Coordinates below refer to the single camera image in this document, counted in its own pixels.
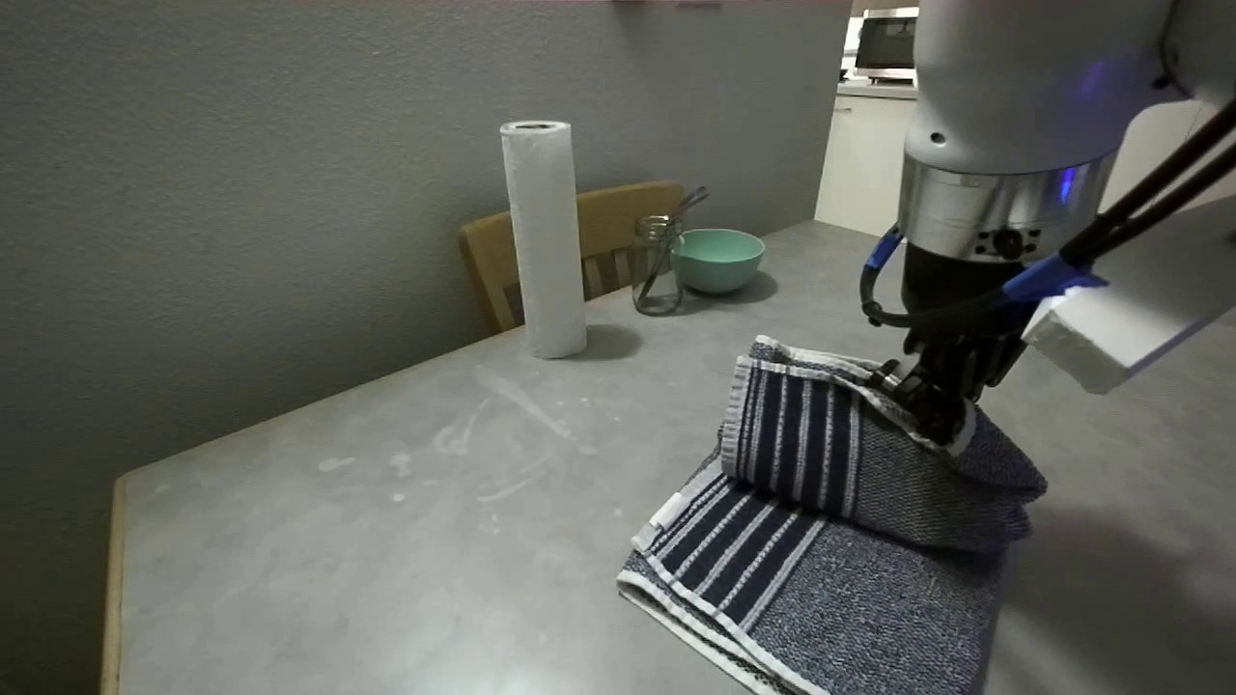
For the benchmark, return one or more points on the microwave oven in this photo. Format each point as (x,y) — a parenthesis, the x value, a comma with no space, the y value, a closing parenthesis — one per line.
(891,40)

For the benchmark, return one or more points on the grey blue striped towel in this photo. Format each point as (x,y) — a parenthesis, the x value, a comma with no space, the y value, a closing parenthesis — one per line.
(834,555)

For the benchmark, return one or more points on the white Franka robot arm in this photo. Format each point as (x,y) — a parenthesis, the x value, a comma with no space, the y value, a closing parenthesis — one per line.
(1027,100)

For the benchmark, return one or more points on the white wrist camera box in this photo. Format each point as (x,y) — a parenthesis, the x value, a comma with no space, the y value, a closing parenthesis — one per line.
(1133,322)

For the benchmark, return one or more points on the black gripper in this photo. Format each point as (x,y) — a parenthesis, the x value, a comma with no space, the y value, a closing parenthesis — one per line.
(961,329)

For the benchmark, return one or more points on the mint green bowl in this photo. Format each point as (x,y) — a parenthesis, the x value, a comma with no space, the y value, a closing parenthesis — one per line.
(721,259)

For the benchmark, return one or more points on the white paper towel roll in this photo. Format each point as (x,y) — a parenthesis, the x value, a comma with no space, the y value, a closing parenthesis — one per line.
(547,235)

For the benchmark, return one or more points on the clear glass clamp jar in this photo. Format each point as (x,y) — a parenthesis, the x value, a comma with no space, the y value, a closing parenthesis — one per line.
(657,262)

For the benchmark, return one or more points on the wooden chair solid backrest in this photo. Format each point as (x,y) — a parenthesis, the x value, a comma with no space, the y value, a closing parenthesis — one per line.
(617,235)

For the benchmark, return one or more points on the white low kitchen cabinet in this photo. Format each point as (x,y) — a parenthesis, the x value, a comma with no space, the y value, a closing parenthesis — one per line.
(861,161)

